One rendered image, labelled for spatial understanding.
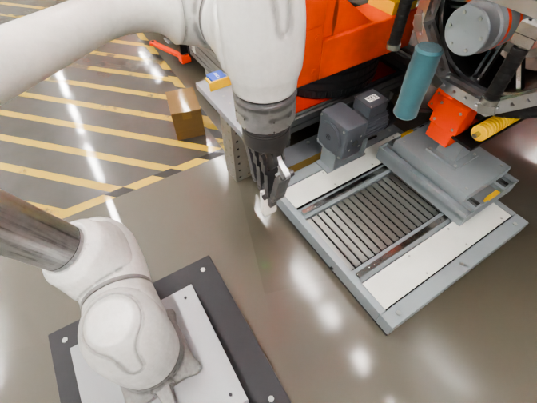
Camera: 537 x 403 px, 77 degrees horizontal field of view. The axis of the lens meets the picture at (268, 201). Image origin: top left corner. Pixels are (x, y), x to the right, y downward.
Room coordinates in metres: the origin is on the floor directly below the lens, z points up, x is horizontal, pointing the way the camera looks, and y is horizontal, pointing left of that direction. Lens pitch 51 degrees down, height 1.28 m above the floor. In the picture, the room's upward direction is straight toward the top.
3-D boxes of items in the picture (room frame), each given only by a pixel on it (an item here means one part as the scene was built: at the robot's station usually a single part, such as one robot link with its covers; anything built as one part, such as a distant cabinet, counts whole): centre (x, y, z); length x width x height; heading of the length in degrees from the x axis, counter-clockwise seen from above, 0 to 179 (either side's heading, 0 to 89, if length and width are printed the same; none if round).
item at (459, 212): (1.12, -0.82, 0.13); 0.50 x 0.36 x 0.10; 33
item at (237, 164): (1.21, 0.15, 0.21); 0.10 x 0.10 x 0.42; 33
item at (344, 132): (1.23, -0.43, 0.26); 0.42 x 0.18 x 0.35; 123
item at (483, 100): (0.75, -0.58, 0.83); 0.04 x 0.04 x 0.16
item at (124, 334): (0.22, 0.29, 0.56); 0.18 x 0.16 x 0.22; 30
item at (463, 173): (1.12, -0.82, 0.32); 0.40 x 0.30 x 0.28; 33
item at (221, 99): (1.19, 0.13, 0.44); 0.43 x 0.17 x 0.03; 33
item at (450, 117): (1.05, -0.71, 0.48); 0.16 x 0.12 x 0.17; 123
